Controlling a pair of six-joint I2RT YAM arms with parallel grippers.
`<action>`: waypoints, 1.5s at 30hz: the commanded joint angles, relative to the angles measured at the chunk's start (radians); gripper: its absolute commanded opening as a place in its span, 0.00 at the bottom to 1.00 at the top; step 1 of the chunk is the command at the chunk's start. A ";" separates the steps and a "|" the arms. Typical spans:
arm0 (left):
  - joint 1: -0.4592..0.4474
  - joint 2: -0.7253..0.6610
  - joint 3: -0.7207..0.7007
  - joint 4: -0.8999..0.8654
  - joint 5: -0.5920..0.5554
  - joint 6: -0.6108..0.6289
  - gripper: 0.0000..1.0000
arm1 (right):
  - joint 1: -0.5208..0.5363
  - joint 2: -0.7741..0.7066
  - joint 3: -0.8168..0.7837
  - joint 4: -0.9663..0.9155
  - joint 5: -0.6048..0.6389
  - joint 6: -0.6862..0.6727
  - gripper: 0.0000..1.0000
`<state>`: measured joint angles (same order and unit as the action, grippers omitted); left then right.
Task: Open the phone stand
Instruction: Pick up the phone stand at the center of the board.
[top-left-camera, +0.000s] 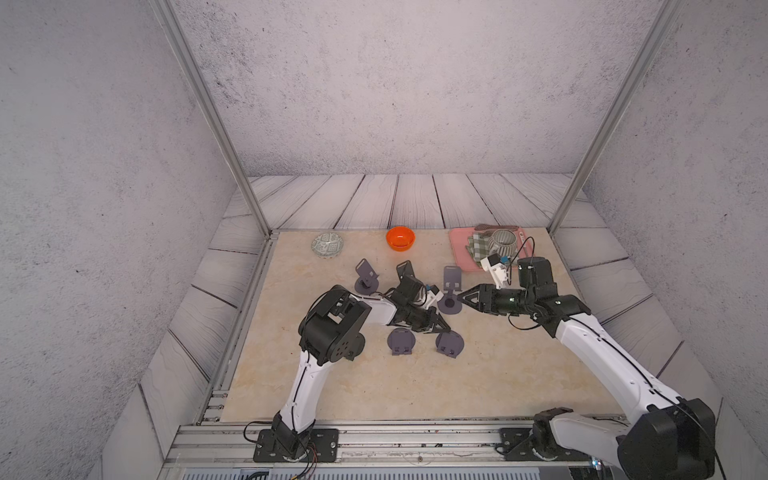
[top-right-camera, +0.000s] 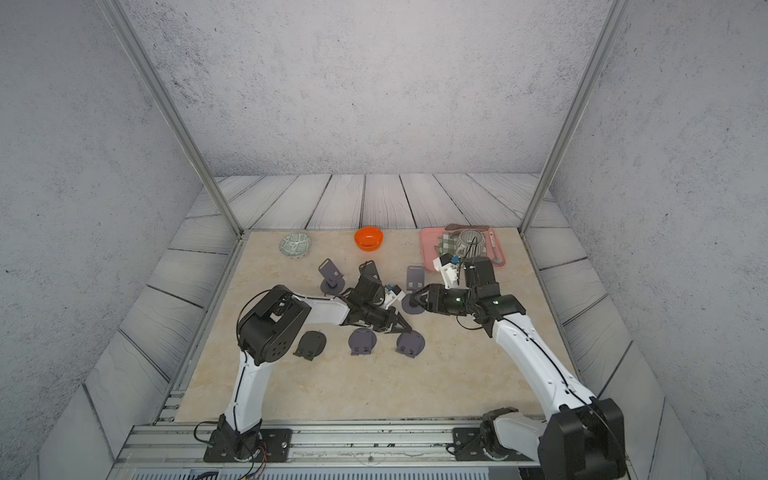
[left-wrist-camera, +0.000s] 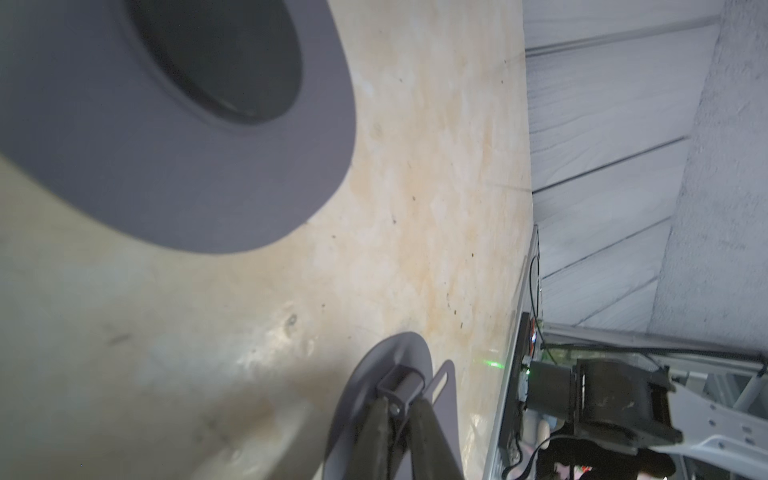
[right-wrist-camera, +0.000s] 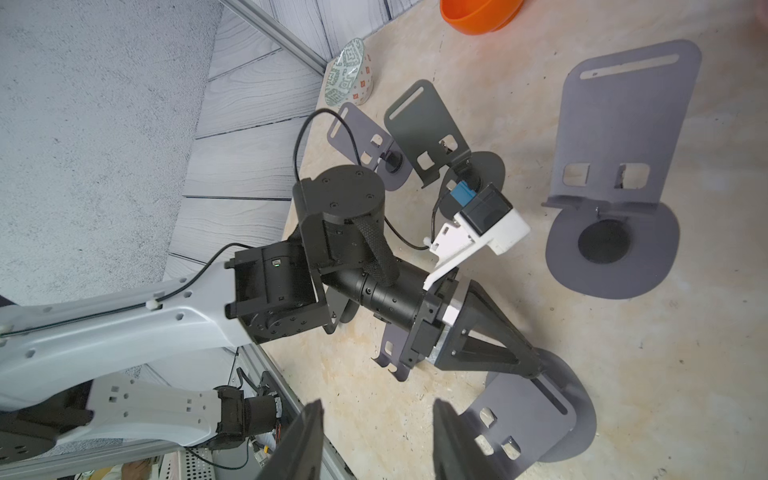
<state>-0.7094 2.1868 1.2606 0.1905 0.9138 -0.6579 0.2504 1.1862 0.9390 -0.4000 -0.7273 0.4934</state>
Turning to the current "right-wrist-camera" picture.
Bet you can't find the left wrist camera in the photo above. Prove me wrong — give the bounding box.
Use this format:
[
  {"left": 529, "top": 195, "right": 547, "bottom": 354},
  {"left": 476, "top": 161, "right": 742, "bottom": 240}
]
[{"left": 423, "top": 181, "right": 531, "bottom": 291}]

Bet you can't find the orange bowl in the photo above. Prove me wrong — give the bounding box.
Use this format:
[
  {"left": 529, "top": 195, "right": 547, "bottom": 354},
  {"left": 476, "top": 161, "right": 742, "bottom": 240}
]
[{"left": 440, "top": 0, "right": 524, "bottom": 35}]

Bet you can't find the green patterned bowl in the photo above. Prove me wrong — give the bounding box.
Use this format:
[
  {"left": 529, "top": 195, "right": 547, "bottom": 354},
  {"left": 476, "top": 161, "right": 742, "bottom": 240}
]
[{"left": 324, "top": 38, "right": 373, "bottom": 107}]

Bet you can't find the left aluminium frame post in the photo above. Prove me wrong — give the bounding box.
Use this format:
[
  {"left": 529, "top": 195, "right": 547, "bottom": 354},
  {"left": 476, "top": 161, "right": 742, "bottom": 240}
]
[{"left": 221, "top": 0, "right": 326, "bottom": 76}]

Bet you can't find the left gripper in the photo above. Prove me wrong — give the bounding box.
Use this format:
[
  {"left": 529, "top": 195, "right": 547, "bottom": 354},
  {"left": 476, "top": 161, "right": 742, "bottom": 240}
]
[{"left": 399, "top": 269, "right": 540, "bottom": 378}]

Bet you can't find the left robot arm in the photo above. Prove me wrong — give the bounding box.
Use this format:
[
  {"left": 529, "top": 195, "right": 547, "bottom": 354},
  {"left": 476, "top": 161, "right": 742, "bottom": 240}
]
[{"left": 1, "top": 165, "right": 542, "bottom": 464}]

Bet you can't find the purple stand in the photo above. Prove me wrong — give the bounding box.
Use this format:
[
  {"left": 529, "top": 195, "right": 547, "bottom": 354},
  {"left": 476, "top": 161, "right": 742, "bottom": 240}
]
[
  {"left": 374, "top": 324, "right": 412, "bottom": 382},
  {"left": 460, "top": 349, "right": 597, "bottom": 479},
  {"left": 544, "top": 39, "right": 702, "bottom": 300},
  {"left": 339, "top": 102, "right": 412, "bottom": 191}
]

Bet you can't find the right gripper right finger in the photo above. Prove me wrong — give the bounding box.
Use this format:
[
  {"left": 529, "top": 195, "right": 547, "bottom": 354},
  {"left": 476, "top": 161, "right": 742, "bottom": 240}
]
[{"left": 432, "top": 399, "right": 498, "bottom": 480}]

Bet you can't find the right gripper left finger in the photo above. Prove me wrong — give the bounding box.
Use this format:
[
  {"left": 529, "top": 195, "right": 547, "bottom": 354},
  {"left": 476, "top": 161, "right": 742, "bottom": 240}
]
[{"left": 257, "top": 400, "right": 324, "bottom": 480}]

